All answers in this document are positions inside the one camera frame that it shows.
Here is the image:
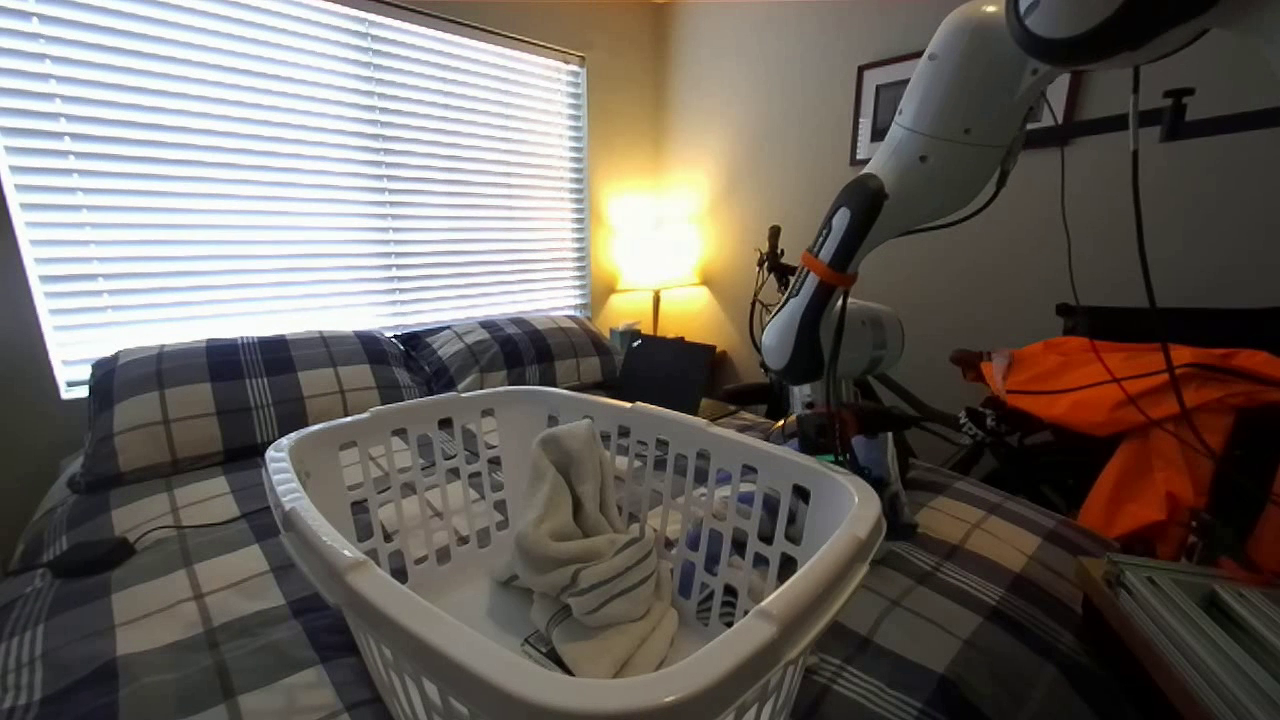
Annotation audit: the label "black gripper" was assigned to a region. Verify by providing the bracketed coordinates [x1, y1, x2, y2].
[790, 378, 898, 462]

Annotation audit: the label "white plastic laundry basket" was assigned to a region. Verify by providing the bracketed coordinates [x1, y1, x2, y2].
[259, 378, 893, 720]

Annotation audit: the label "black bicycle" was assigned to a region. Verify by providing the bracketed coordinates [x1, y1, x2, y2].
[743, 219, 1018, 472]

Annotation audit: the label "black nightstand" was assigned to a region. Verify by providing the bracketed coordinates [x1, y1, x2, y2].
[611, 328, 725, 412]

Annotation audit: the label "glowing table lamp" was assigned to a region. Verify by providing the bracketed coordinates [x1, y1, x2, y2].
[586, 174, 719, 339]

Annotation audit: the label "beige striped towel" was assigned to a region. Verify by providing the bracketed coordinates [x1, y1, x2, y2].
[494, 415, 684, 678]

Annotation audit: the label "orange jacket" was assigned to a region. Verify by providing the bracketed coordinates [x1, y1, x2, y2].
[949, 328, 1280, 586]

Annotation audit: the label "small plaid pillow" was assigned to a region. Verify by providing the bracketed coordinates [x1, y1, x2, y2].
[393, 307, 618, 401]

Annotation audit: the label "black dresser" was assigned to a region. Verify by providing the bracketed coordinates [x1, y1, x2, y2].
[1053, 294, 1280, 357]

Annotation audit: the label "black stand bar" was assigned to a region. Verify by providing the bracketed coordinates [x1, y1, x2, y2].
[1018, 82, 1280, 151]

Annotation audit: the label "large plaid pillow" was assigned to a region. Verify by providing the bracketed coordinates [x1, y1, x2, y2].
[68, 328, 433, 491]

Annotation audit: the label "white window blinds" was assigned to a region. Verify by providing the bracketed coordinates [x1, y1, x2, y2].
[0, 0, 596, 402]

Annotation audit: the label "blue plaid bedspread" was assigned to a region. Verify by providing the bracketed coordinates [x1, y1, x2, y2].
[0, 388, 1179, 720]

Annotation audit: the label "framed wall picture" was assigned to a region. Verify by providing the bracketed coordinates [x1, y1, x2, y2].
[848, 47, 1078, 170]

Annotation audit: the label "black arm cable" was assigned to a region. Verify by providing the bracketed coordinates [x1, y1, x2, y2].
[1047, 60, 1224, 462]

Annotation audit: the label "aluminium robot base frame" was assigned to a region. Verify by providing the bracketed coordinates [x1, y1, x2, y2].
[1075, 549, 1280, 720]

